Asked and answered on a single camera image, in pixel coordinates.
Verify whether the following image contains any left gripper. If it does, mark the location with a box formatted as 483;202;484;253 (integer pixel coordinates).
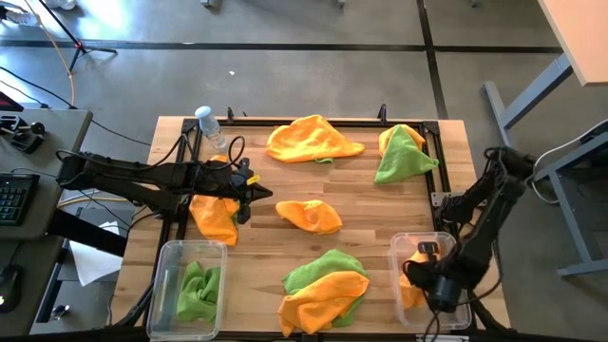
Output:
231;158;275;224

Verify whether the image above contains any black laptop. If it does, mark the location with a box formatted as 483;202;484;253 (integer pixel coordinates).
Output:
0;91;25;113

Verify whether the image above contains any clear plastic bin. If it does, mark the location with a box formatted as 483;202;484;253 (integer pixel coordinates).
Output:
111;116;514;342
145;239;229;342
387;231;474;333

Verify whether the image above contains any white cable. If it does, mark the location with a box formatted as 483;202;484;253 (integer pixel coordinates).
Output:
530;121;608;205

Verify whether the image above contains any wooden table top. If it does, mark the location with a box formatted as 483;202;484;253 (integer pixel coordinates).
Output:
538;0;608;88

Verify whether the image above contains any orange microfiber towel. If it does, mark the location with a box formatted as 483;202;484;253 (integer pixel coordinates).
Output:
188;154;241;247
398;249;431;310
265;113;366;164
277;270;371;338
378;123;427;156
275;199;343;236

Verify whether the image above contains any grey desk frame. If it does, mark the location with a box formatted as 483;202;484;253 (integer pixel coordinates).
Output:
524;118;608;279

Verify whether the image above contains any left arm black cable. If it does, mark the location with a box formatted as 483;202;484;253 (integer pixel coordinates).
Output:
55;134;247;175

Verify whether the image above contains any pale blue air freshener bottle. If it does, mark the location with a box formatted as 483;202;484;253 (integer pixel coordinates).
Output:
194;104;229;154

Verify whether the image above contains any white power strip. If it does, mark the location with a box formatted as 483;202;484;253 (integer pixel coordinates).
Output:
0;7;38;26

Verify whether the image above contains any metal caster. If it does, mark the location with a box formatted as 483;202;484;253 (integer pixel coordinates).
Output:
49;303;72;322

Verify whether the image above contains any black keyboard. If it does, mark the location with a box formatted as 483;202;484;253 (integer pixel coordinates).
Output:
0;172;42;227

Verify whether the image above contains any black tripod stand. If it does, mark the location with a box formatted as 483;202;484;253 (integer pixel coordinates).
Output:
36;0;119;73

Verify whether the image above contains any grey table leg frame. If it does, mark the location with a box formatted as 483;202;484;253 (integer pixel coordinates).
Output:
483;52;576;173

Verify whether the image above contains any black gadget with knob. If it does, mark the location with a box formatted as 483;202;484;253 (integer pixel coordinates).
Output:
0;113;48;155

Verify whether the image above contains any yellow floor cable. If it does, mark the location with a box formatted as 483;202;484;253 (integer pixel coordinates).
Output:
22;0;77;109

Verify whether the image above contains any black desk crossbar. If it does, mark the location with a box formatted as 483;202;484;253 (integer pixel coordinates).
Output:
47;207;129;257

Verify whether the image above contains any grey desk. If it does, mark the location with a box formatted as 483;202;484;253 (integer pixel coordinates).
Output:
0;107;94;240
0;235;72;336

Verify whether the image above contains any white label strip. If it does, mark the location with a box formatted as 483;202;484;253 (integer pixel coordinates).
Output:
415;333;470;342

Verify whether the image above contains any black computer mouse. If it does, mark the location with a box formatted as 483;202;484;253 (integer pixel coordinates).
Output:
0;264;24;314

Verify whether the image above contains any black floor cable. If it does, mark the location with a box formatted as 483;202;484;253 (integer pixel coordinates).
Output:
0;65;153;147

